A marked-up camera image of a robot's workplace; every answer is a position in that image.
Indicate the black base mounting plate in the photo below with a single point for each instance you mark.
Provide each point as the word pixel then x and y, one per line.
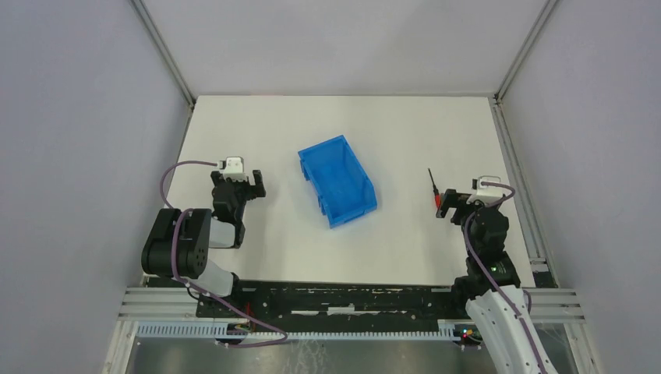
pixel 300 307

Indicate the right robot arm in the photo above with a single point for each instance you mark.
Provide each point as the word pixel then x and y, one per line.
pixel 491 292

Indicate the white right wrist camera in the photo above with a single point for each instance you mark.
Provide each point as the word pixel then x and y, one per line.
pixel 483 190

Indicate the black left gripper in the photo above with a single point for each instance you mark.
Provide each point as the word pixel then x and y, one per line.
pixel 240 187

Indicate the aluminium corner post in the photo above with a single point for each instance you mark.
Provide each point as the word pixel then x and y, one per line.
pixel 146 19
pixel 523 52

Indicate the right aluminium corner post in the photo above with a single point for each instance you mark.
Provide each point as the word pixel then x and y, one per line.
pixel 523 52

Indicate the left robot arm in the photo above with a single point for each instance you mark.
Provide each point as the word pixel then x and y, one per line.
pixel 178 244

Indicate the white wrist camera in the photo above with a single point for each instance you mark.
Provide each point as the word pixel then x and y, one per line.
pixel 232 168
pixel 483 190

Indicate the aluminium front frame rail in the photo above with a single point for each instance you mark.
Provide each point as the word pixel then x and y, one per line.
pixel 549 305

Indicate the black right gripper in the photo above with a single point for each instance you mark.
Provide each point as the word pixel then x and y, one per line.
pixel 456 201

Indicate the red handled screwdriver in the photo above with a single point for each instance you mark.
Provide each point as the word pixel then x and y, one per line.
pixel 435 188

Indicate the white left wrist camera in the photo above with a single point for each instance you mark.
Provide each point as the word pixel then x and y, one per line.
pixel 232 168

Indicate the blue plastic storage bin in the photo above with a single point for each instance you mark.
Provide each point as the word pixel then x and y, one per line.
pixel 343 189

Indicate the white slotted cable duct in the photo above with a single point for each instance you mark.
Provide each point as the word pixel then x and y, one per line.
pixel 225 331

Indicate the left aluminium corner post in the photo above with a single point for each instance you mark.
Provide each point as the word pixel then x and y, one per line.
pixel 146 19

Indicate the right aluminium side rail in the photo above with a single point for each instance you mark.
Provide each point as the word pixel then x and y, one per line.
pixel 539 256

